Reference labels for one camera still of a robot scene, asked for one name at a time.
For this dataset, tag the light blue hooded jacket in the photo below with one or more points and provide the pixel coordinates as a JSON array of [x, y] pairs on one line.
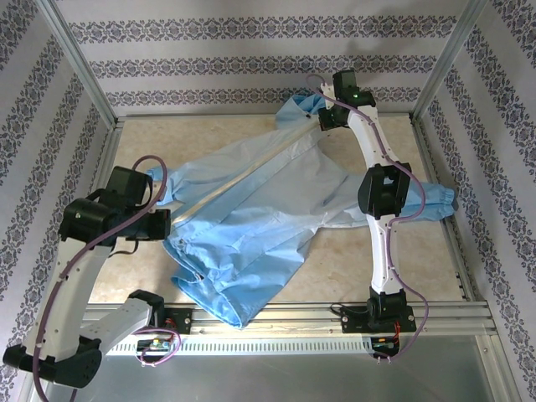
[[251, 218]]

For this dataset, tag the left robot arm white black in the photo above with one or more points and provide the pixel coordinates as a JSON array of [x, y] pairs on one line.
[[71, 293]]

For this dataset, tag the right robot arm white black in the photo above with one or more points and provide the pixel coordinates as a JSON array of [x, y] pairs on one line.
[[383, 251]]

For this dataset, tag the small circuit board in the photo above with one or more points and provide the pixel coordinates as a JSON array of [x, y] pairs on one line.
[[383, 344], [157, 344]]

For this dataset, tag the grey metal sheet shelf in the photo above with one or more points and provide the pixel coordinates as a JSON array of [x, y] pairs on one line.
[[272, 377]]

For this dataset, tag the aluminium table side rail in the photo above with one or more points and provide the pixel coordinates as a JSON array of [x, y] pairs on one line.
[[109, 146], [460, 259]]

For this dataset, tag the small black arm base plate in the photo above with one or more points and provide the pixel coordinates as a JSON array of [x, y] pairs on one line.
[[184, 320]]

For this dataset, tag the short aluminium table edge rail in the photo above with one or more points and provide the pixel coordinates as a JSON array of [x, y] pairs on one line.
[[167, 116]]

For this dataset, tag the aluminium frame post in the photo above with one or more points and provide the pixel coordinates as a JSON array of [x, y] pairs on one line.
[[447, 63], [79, 63]]

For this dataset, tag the wide aluminium mounting rail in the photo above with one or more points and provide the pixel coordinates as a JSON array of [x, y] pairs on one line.
[[293, 320]]

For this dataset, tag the wide black arm base plate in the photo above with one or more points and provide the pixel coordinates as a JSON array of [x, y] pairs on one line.
[[352, 320]]

